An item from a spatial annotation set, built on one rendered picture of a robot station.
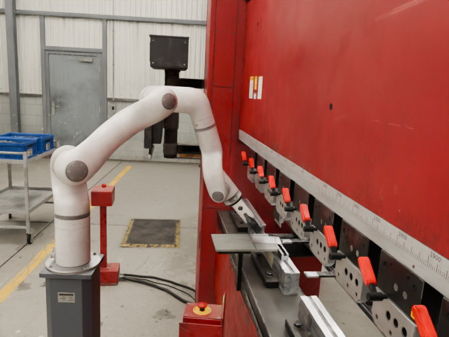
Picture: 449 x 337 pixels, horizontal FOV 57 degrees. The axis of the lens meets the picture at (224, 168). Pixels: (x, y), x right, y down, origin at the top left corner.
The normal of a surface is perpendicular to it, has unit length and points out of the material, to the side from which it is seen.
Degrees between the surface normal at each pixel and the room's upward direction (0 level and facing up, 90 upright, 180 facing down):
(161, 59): 90
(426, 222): 90
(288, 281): 90
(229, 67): 90
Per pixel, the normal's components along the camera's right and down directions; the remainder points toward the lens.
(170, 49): 0.12, 0.20
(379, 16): -0.99, -0.02
